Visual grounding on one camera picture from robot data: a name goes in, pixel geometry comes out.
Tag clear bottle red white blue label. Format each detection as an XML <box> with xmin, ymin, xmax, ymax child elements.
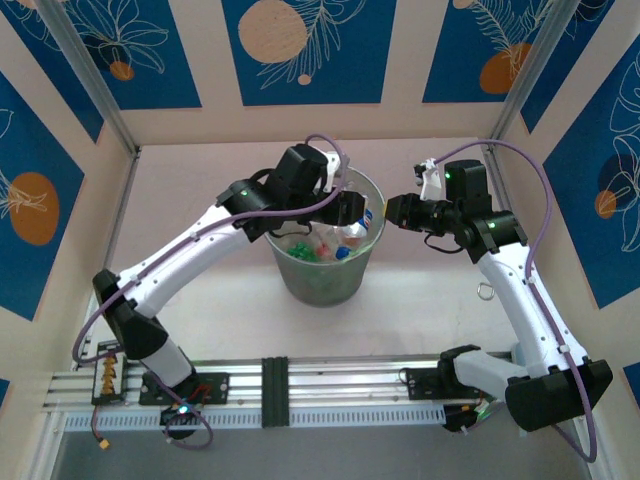
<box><xmin>341</xmin><ymin>205</ymin><xmax>375</xmax><ymax>240</ymax></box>

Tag grey mesh waste bin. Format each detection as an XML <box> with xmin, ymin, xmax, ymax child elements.
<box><xmin>263</xmin><ymin>167</ymin><xmax>389</xmax><ymax>307</ymax></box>

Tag black terminal block orange connectors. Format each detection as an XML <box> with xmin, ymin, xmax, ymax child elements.
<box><xmin>91</xmin><ymin>342</ymin><xmax>125</xmax><ymax>405</ymax></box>

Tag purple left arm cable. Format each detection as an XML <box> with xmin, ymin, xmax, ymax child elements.
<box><xmin>73</xmin><ymin>132</ymin><xmax>351</xmax><ymax>451</ymax></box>

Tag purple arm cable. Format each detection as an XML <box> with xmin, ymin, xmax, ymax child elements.
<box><xmin>73</xmin><ymin>132</ymin><xmax>351</xmax><ymax>451</ymax></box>
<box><xmin>432</xmin><ymin>139</ymin><xmax>599</xmax><ymax>464</ymax></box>

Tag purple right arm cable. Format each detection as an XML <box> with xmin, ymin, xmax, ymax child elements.
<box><xmin>432</xmin><ymin>139</ymin><xmax>599</xmax><ymax>464</ymax></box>

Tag aluminium corner post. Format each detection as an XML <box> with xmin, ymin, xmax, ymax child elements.
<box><xmin>485</xmin><ymin>0</ymin><xmax>587</xmax><ymax>154</ymax></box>
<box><xmin>33</xmin><ymin>0</ymin><xmax>142</xmax><ymax>160</ymax></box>

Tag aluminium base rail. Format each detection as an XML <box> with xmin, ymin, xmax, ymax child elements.
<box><xmin>42</xmin><ymin>352</ymin><xmax>594</xmax><ymax>434</ymax></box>

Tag black centre rail bracket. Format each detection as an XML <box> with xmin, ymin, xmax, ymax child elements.
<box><xmin>260</xmin><ymin>356</ymin><xmax>290</xmax><ymax>430</ymax></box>

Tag white slotted cable duct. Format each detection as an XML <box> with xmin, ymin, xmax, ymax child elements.
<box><xmin>63</xmin><ymin>404</ymin><xmax>447</xmax><ymax>432</ymax></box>

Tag red wire yellow connector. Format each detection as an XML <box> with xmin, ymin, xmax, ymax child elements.
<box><xmin>92</xmin><ymin>404</ymin><xmax>112</xmax><ymax>452</ymax></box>

